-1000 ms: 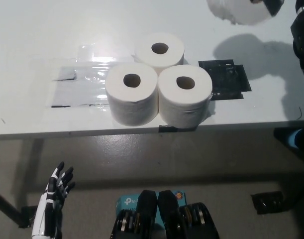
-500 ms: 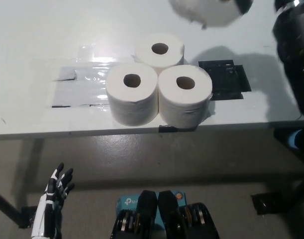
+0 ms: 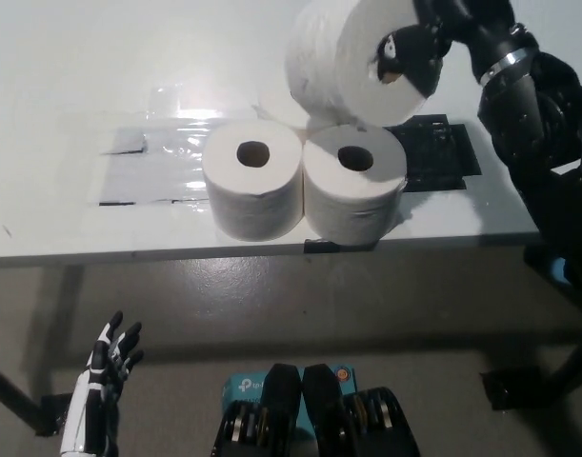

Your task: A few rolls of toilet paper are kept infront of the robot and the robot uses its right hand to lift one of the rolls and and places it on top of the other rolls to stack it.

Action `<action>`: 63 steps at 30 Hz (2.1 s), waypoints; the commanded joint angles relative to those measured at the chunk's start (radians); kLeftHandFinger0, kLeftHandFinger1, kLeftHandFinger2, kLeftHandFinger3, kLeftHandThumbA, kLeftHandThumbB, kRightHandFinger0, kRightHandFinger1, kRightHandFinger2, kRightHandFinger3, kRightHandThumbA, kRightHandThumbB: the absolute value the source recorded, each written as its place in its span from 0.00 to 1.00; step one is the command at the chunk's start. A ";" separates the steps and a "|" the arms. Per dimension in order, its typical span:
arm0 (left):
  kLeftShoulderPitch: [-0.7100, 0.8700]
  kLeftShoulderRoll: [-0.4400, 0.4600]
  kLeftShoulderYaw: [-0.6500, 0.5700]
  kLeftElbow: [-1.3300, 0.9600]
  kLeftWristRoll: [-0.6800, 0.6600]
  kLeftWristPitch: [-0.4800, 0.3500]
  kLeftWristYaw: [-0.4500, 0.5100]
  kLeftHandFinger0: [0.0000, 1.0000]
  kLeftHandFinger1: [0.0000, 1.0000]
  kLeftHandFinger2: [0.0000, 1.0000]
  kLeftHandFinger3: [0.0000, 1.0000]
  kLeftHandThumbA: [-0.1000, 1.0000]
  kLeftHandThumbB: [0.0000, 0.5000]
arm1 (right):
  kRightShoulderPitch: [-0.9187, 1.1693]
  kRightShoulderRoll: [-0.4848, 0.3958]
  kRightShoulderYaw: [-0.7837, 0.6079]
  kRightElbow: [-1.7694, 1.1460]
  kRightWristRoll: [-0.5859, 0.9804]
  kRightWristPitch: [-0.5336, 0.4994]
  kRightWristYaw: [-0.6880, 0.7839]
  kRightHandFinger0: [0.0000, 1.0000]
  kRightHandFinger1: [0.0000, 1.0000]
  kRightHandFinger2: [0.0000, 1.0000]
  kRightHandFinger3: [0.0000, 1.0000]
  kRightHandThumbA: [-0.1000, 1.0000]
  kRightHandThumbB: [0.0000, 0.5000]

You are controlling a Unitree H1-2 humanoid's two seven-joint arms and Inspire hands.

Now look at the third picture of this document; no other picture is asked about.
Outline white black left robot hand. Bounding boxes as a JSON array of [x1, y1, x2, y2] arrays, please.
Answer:
[[59, 310, 146, 457]]

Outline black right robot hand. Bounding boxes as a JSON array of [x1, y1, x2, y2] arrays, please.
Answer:
[[374, 0, 540, 92]]

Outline wrinkled white toilet paper roll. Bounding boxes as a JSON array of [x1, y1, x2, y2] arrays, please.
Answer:
[[284, 0, 447, 129]]

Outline black robot body blocks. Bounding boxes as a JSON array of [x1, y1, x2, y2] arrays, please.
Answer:
[[209, 362, 420, 457]]

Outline smooth white toilet paper roll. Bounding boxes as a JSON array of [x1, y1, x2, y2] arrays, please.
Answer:
[[251, 98, 311, 130], [202, 118, 305, 242], [302, 124, 409, 245]]

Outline crumpled black floor tape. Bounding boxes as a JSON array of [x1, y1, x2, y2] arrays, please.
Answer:
[[479, 366, 558, 411], [35, 393, 78, 437]]

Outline black tape patch on table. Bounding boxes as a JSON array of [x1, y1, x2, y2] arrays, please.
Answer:
[[383, 112, 483, 194]]

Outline teal router box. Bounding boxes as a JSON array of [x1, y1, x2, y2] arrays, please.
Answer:
[[221, 364, 358, 444]]

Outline clear plastic tape sheet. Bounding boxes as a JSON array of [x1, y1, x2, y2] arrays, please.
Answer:
[[88, 83, 263, 209]]

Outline small black tape strip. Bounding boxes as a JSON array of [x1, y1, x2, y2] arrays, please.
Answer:
[[302, 239, 340, 254]]

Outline blue round object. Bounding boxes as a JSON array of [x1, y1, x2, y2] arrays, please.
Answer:
[[550, 256, 571, 287]]

